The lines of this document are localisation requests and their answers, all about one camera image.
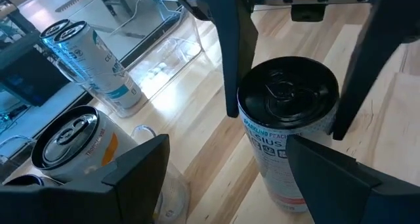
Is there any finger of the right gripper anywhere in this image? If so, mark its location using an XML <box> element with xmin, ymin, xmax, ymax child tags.
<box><xmin>195</xmin><ymin>0</ymin><xmax>259</xmax><ymax>118</ymax></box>
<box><xmin>333</xmin><ymin>0</ymin><xmax>420</xmax><ymax>141</ymax></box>

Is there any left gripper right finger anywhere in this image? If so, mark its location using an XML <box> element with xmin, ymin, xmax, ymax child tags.
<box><xmin>285</xmin><ymin>134</ymin><xmax>420</xmax><ymax>224</ymax></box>

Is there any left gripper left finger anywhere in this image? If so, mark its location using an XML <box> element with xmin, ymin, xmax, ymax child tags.
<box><xmin>0</xmin><ymin>134</ymin><xmax>171</xmax><ymax>224</ymax></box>

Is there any white can orange print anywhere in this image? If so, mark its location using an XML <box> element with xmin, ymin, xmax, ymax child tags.
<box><xmin>31</xmin><ymin>104</ymin><xmax>138</xmax><ymax>184</ymax></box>
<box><xmin>2</xmin><ymin>173</ymin><xmax>65</xmax><ymax>187</ymax></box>

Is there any clear plastic bin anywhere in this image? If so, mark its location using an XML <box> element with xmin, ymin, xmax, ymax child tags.
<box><xmin>0</xmin><ymin>124</ymin><xmax>191</xmax><ymax>224</ymax></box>
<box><xmin>54</xmin><ymin>0</ymin><xmax>204</xmax><ymax>118</ymax></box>

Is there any white can peach print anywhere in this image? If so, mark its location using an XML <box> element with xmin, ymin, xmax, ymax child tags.
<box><xmin>236</xmin><ymin>55</ymin><xmax>341</xmax><ymax>214</ymax></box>

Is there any white can blue print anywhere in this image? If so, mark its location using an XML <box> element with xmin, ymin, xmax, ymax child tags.
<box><xmin>39</xmin><ymin>18</ymin><xmax>72</xmax><ymax>51</ymax></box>
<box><xmin>52</xmin><ymin>20</ymin><xmax>144</xmax><ymax>110</ymax></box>

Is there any black equipment box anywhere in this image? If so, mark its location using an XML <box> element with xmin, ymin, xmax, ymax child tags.
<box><xmin>0</xmin><ymin>32</ymin><xmax>70</xmax><ymax>107</ymax></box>

